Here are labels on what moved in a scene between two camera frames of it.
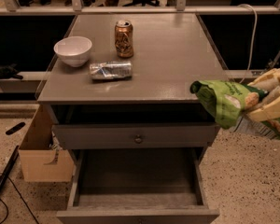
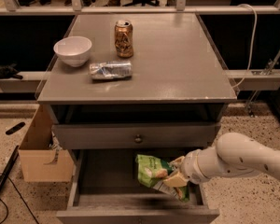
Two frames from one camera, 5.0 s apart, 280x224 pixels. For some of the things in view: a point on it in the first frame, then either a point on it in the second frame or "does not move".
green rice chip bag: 231,100 → 152,171
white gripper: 272,108 → 190,166
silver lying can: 111,70 does not move
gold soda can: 123,35 does not move
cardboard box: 41,160 does not move
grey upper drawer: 133,135 does not move
